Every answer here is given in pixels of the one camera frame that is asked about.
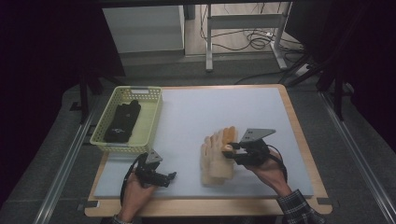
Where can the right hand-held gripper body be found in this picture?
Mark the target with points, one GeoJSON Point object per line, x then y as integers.
{"type": "Point", "coordinates": [255, 149]}

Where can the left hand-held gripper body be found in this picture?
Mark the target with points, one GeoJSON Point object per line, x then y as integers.
{"type": "Point", "coordinates": [149, 172]}

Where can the yellow-green plastic basket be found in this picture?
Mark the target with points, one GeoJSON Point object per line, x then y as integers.
{"type": "Point", "coordinates": [149, 121]}

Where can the black glove with white logo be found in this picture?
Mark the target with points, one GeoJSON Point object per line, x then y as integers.
{"type": "Point", "coordinates": [120, 126]}

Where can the plain black glove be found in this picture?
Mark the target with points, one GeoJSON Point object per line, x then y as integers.
{"type": "Point", "coordinates": [136, 107]}

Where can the person's left hand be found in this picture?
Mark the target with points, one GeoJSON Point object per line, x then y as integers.
{"type": "Point", "coordinates": [135, 196]}

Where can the person's right hand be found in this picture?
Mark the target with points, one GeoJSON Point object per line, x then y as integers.
{"type": "Point", "coordinates": [271, 174]}

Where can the white foam mat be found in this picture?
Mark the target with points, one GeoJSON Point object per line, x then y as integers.
{"type": "Point", "coordinates": [186, 118]}

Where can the dark stand legs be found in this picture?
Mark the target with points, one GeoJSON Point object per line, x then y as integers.
{"type": "Point", "coordinates": [85, 96]}

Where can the dark tripod stand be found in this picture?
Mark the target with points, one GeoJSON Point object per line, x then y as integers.
{"type": "Point", "coordinates": [330, 74]}

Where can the white cabinet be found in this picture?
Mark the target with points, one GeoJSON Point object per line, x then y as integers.
{"type": "Point", "coordinates": [144, 28]}

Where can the dark curtain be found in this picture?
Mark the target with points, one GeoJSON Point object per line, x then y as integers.
{"type": "Point", "coordinates": [43, 56]}
{"type": "Point", "coordinates": [364, 46]}

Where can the metal floor rail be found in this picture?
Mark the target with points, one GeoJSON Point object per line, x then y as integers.
{"type": "Point", "coordinates": [62, 174]}
{"type": "Point", "coordinates": [358, 155]}

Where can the white metal stand frame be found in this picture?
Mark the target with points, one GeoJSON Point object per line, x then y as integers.
{"type": "Point", "coordinates": [246, 21]}

